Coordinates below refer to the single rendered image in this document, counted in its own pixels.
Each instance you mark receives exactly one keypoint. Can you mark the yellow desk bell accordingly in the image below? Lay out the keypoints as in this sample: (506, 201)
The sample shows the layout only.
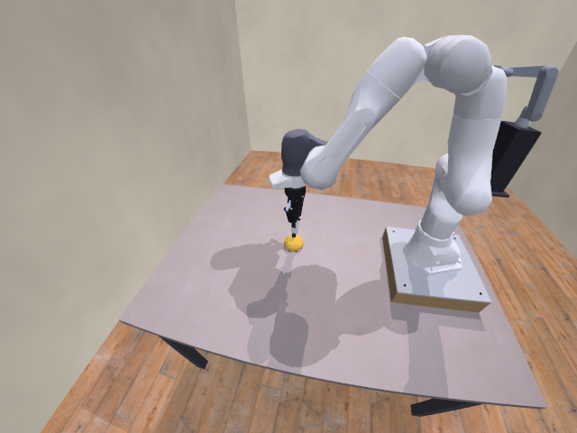
(293, 242)

